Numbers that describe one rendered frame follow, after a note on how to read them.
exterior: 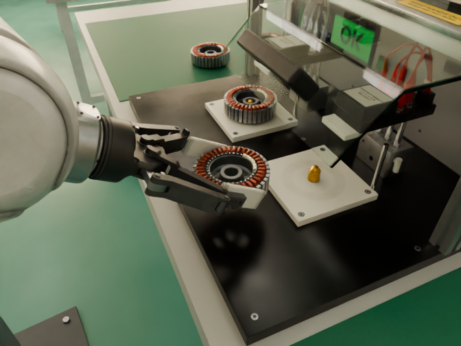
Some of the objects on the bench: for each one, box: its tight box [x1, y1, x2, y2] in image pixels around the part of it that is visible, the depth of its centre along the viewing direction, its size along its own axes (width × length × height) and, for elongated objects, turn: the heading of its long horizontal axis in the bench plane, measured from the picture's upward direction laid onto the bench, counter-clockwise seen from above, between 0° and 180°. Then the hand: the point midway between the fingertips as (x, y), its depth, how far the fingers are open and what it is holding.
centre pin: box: [307, 165, 321, 183], centre depth 64 cm, size 2×2×3 cm
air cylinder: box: [356, 127, 414, 178], centre depth 68 cm, size 5×8×6 cm
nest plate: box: [268, 149, 378, 227], centre depth 65 cm, size 15×15×1 cm
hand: (230, 172), depth 56 cm, fingers closed on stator, 11 cm apart
